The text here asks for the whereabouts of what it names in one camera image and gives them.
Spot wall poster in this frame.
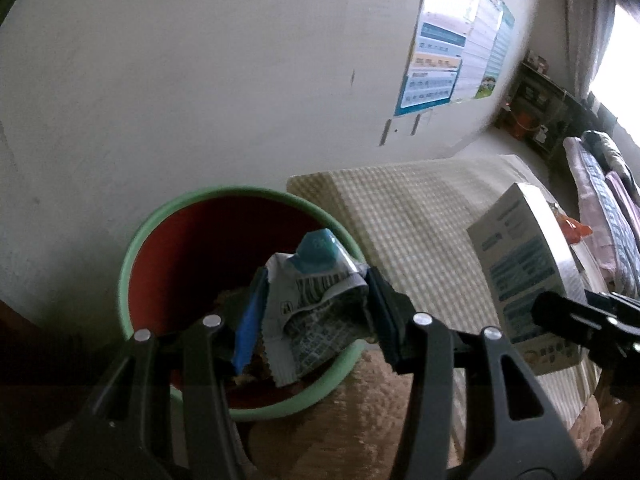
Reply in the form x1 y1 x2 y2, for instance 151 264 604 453
394 0 517 117

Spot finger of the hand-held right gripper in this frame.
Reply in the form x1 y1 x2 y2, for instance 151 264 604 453
531 290 640 358

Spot patterned pink quilt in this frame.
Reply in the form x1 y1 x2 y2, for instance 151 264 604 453
562 130 640 302

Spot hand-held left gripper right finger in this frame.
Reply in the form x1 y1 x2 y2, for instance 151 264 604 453
362 266 586 480

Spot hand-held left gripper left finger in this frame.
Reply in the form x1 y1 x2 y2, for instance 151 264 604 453
55 267 273 480

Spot orange wrapper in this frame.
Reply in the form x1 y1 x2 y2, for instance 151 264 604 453
554 209 594 244

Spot light curtain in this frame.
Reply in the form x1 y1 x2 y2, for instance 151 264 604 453
564 0 617 102

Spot dark storage shelf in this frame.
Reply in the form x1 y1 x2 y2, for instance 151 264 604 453
497 55 617 162

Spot green rimmed red bucket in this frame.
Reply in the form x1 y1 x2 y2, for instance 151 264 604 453
119 186 369 422

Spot blue white wrapper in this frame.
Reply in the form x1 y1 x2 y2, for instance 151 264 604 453
257 228 375 388

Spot white blue cardboard box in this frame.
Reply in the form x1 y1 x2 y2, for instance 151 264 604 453
466 182 589 376

